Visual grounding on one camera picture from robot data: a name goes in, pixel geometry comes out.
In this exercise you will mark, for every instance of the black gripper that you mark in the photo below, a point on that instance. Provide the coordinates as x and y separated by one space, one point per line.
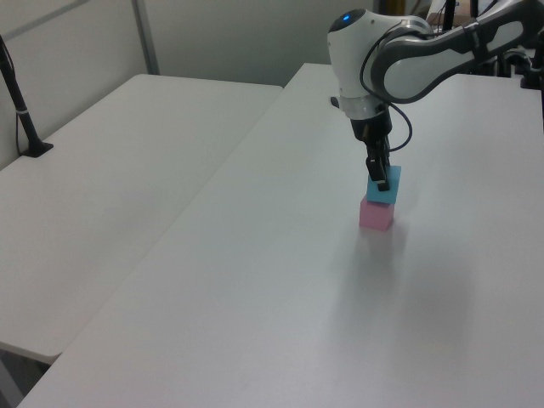
370 127

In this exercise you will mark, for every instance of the blue cube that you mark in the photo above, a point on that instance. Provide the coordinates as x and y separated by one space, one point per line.
391 187

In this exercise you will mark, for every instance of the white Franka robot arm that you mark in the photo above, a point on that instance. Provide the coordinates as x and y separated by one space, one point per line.
408 55

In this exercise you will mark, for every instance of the pink cube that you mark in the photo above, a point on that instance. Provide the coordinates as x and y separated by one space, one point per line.
374 216

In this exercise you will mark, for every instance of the black clamp mount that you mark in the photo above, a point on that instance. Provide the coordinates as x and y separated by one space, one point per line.
533 72

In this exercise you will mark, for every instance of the grey metal partition post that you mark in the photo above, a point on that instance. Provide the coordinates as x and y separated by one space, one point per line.
145 36

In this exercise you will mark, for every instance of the black camera stand pole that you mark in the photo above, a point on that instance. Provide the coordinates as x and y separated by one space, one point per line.
21 111

